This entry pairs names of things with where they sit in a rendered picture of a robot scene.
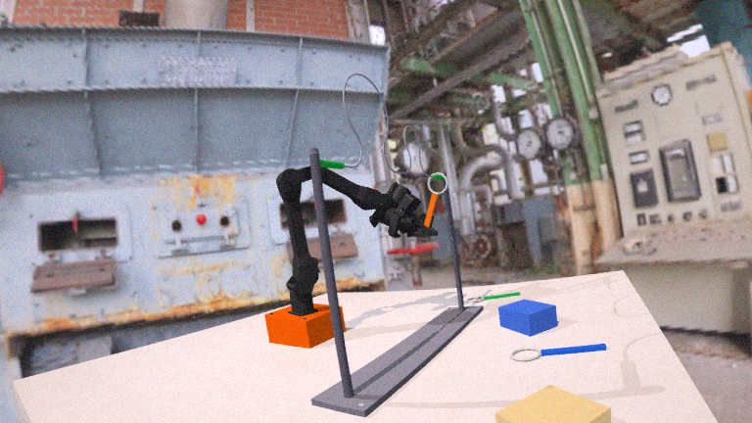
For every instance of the orange handle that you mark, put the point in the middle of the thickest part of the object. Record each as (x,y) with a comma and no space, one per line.
(433,199)

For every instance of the blue handle with grey loop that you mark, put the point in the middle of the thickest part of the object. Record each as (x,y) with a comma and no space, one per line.
(581,349)

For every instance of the blue box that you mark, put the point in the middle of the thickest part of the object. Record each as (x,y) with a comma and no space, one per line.
(528,317)

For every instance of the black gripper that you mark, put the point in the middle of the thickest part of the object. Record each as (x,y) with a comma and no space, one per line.
(409,224)

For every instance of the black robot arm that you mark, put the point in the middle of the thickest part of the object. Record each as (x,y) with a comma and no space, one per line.
(304,266)

